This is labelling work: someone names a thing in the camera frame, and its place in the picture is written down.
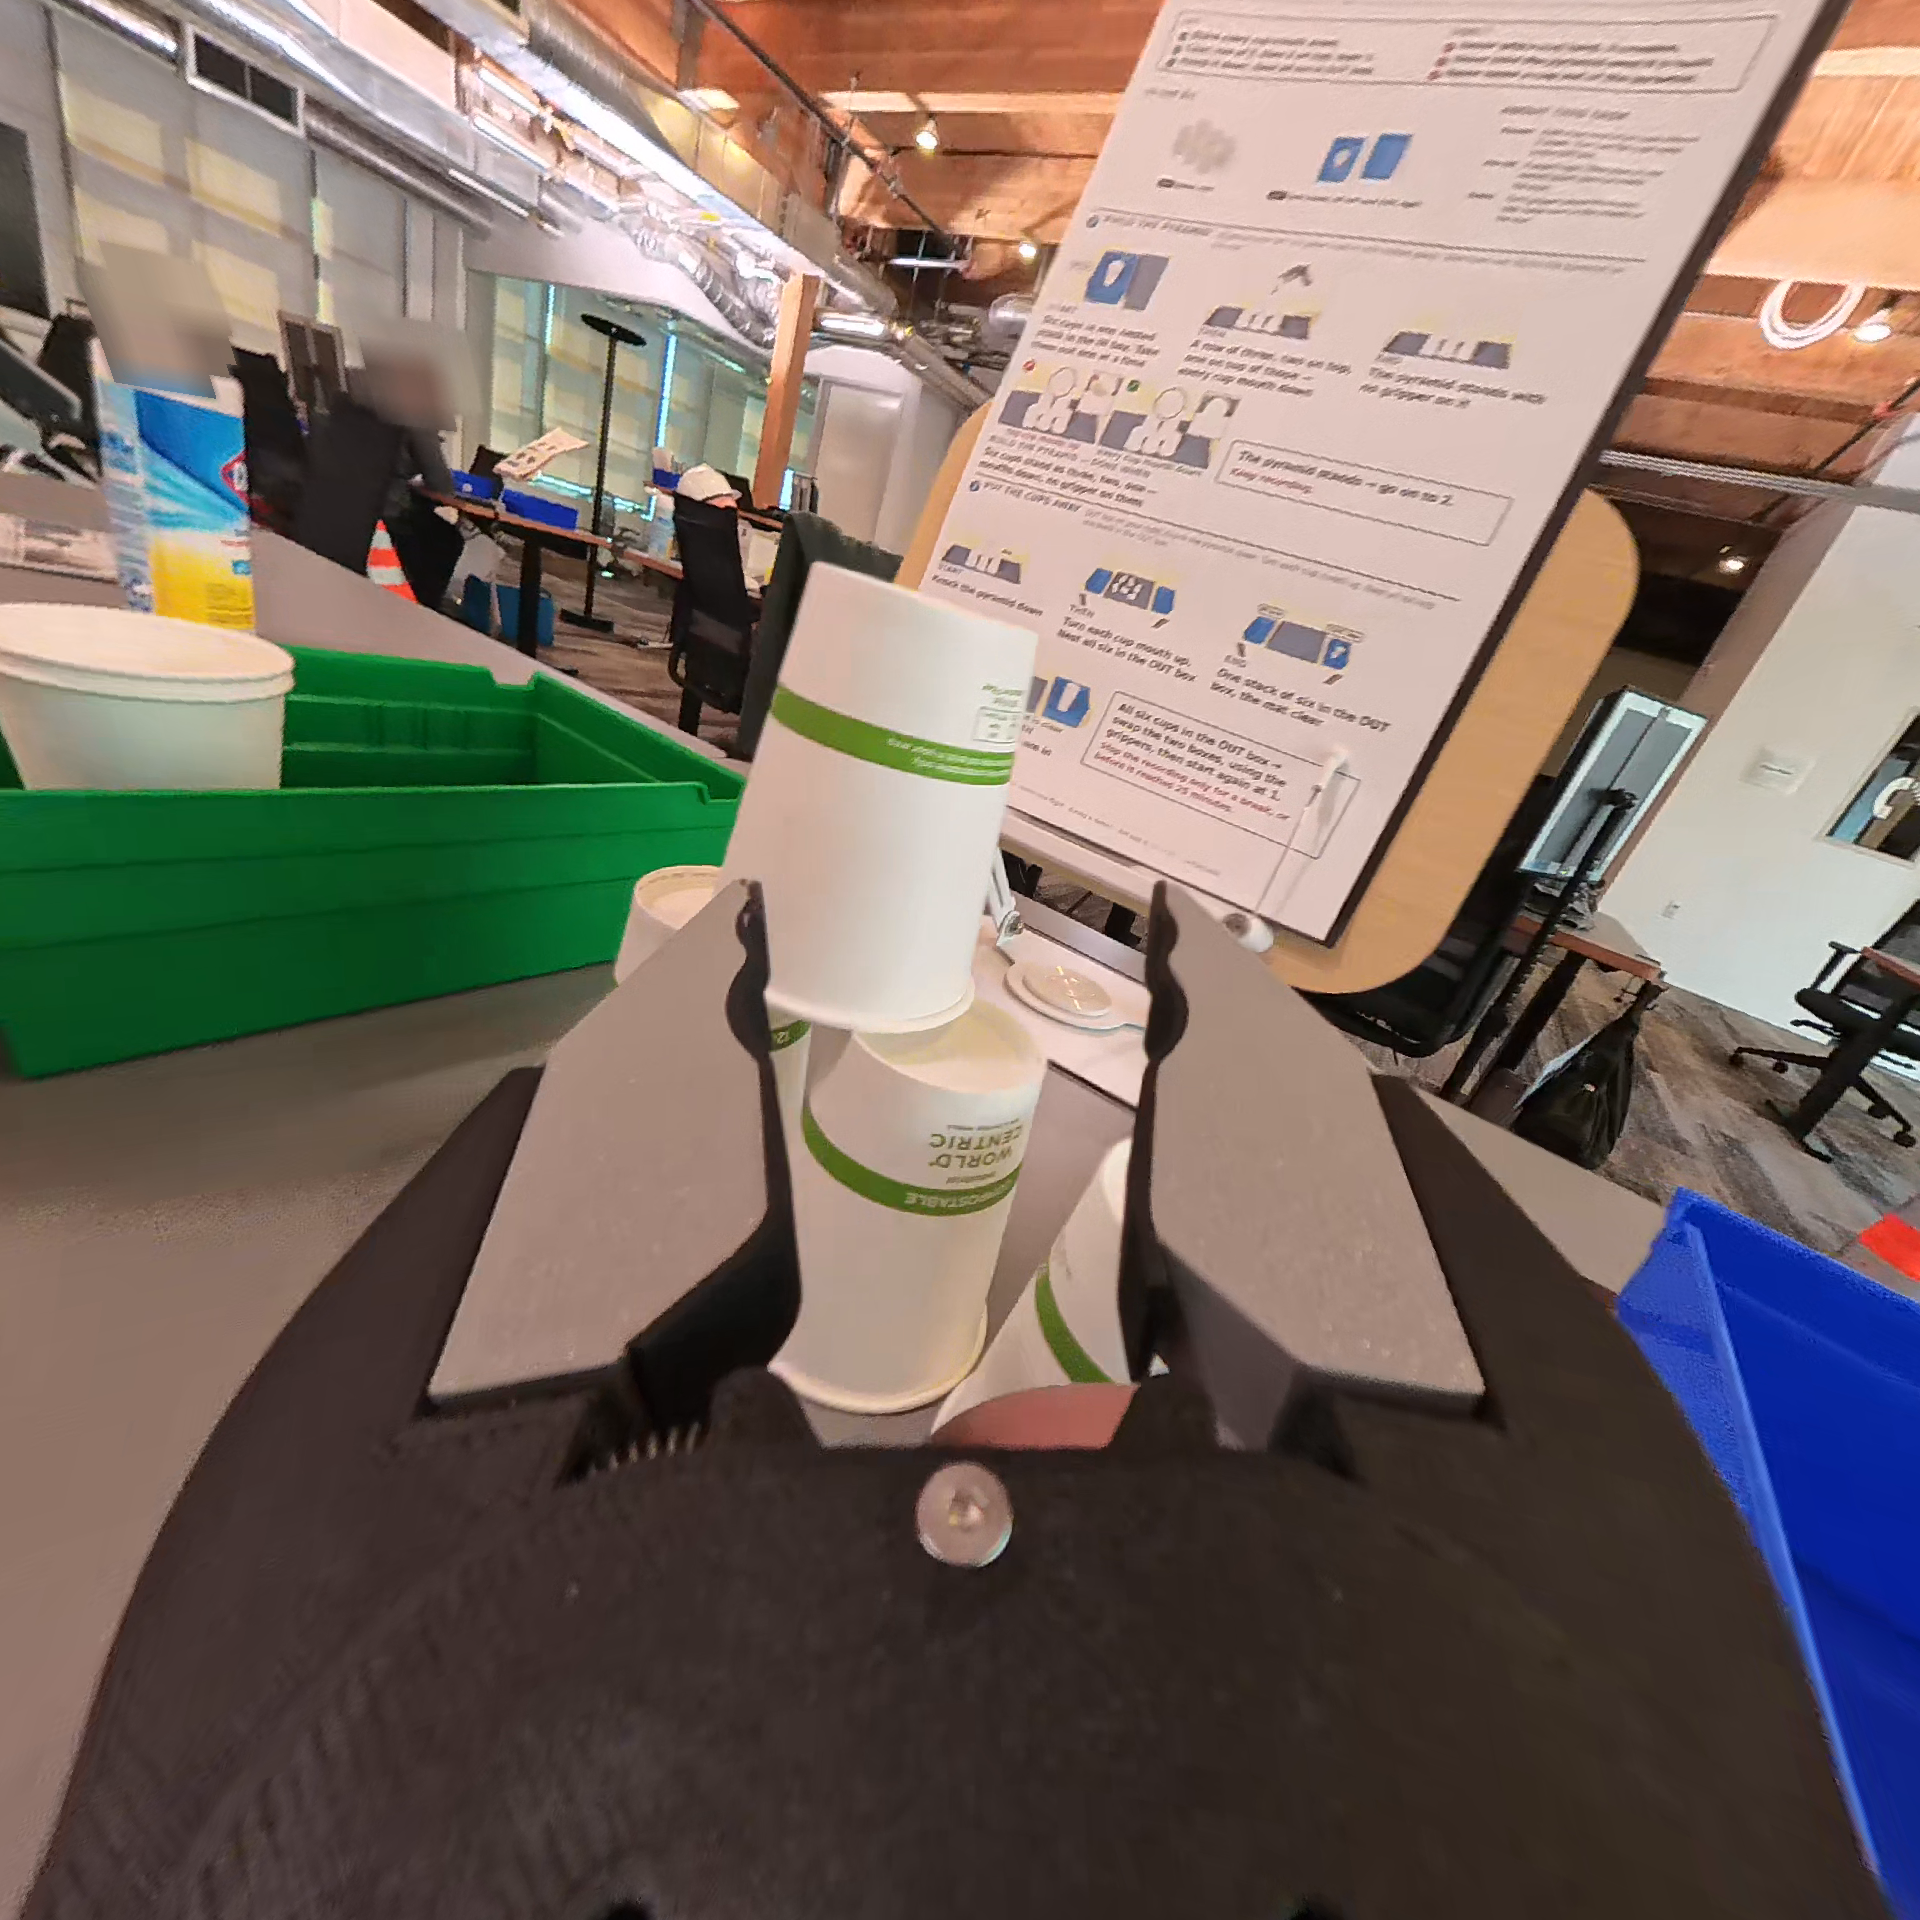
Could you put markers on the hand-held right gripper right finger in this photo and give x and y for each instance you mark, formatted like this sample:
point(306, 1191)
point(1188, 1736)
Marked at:
point(1290, 1201)

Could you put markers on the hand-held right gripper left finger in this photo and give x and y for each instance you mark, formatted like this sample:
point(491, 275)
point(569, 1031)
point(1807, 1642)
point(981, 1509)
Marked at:
point(598, 1201)

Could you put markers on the white green-striped paper cup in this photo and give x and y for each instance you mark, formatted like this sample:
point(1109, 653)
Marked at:
point(886, 839)
point(153, 743)
point(667, 909)
point(136, 659)
point(898, 1273)
point(1089, 1229)

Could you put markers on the green plastic bin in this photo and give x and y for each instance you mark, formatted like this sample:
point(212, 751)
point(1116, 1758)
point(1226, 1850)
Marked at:
point(378, 915)

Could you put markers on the white board stand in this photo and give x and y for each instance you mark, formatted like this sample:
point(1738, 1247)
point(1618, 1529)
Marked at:
point(1073, 995)

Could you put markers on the black bag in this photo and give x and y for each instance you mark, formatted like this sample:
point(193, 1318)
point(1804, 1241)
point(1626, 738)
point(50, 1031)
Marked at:
point(1581, 1094)

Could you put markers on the brown desk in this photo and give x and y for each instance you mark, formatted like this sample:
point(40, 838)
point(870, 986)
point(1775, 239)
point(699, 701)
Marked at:
point(1606, 945)

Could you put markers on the black framed panel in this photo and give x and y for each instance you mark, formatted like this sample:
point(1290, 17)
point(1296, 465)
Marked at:
point(1626, 782)

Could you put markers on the blue plastic bin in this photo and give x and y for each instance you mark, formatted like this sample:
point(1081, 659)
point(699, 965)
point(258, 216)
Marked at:
point(1802, 1424)

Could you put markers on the black office chair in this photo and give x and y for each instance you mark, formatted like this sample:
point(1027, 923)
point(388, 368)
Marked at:
point(1852, 996)
point(713, 569)

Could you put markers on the orange traffic cone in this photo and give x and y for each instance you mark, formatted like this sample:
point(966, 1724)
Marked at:
point(393, 569)

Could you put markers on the white hard hat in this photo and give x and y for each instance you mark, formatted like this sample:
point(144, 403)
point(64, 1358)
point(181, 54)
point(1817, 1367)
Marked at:
point(705, 485)

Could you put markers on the black floor lamp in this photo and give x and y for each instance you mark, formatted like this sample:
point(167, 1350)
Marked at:
point(609, 451)

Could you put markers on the blue white wipes canister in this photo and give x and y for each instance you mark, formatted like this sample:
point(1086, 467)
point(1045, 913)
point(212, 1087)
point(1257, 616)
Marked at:
point(181, 512)

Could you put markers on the white instruction board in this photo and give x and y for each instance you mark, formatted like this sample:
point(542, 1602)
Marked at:
point(1351, 376)

